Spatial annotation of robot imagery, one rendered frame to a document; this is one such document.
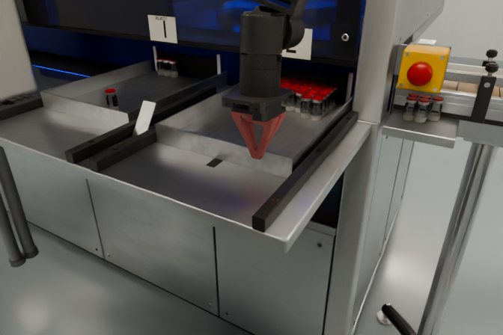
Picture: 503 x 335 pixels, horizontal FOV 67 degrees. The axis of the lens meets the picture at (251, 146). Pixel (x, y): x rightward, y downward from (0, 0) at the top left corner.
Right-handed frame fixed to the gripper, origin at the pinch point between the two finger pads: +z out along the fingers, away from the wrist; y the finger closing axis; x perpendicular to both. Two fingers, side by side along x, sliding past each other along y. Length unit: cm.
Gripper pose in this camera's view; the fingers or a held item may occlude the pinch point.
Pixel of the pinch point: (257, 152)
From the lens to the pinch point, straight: 56.4
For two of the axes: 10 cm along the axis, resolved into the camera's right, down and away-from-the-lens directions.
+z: -0.3, 9.3, 3.6
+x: -8.8, -1.9, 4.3
